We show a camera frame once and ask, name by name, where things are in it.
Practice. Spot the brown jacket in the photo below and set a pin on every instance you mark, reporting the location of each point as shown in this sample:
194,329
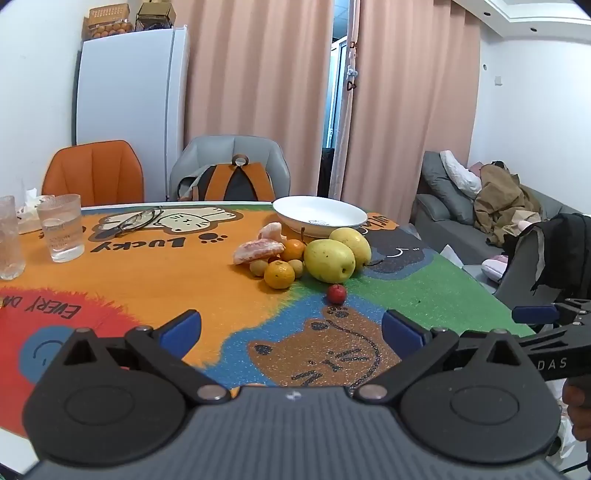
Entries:
501,203

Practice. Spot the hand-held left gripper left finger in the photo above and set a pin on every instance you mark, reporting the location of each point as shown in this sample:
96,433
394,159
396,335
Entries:
182,330

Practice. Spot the yellow speckled pear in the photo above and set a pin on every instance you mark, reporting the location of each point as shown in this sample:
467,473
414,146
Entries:
358,244
328,261

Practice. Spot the grey upholstered chair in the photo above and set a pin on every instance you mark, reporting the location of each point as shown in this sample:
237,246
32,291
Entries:
521,272
231,145

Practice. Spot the orange chair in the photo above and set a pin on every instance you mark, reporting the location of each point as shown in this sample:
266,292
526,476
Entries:
92,173

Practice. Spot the colourful printed table mat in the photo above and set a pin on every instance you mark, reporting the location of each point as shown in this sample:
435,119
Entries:
184,286

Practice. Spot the small red fruit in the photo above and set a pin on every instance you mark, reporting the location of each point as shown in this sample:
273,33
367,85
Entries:
336,294

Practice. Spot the grey sofa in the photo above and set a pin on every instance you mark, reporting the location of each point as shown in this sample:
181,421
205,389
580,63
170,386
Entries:
457,230

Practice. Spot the pink curtain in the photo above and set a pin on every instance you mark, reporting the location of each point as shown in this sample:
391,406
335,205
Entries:
411,101
258,83

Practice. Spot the orange mandarin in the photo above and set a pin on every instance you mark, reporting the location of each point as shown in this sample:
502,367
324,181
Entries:
279,274
293,251

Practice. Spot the egg carton box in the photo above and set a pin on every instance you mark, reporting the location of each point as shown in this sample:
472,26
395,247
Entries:
107,21

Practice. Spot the orange and grey backpack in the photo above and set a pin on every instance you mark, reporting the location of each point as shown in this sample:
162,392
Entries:
240,182

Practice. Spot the small yellow kumquat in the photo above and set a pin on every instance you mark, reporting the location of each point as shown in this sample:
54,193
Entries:
257,267
296,268

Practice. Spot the black garment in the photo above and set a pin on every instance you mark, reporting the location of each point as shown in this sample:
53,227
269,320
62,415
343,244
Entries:
568,249

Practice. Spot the small peeled pomelo piece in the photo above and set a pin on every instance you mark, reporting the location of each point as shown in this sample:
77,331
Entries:
272,231

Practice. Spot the white refrigerator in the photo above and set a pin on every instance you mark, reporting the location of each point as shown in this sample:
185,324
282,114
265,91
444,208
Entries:
124,92

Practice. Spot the ribbed glass cup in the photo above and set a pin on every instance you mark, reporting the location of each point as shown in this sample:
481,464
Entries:
62,230
9,240

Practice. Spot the white pillow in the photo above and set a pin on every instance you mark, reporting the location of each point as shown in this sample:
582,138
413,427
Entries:
459,170

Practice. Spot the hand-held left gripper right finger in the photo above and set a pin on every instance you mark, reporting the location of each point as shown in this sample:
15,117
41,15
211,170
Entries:
401,332

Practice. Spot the pink slipper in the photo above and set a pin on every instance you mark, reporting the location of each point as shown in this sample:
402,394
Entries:
494,267

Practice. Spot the large peeled pomelo piece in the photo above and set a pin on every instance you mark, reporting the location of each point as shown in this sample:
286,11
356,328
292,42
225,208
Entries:
256,251

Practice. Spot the grey sofa cushion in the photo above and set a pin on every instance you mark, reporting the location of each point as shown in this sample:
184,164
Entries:
445,189

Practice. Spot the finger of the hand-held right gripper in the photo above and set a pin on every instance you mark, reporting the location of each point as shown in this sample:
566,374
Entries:
533,314

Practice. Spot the person's right hand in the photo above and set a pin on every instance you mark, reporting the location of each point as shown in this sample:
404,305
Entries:
581,406

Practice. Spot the white plate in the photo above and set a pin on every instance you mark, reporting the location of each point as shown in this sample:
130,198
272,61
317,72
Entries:
318,213

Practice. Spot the dark gold box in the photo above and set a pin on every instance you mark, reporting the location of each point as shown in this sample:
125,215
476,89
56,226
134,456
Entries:
156,16

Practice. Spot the tissue box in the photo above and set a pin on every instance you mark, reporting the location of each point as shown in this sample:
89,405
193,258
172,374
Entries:
30,210

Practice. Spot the black-framed eyeglasses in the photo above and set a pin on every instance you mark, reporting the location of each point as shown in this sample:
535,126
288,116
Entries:
138,220

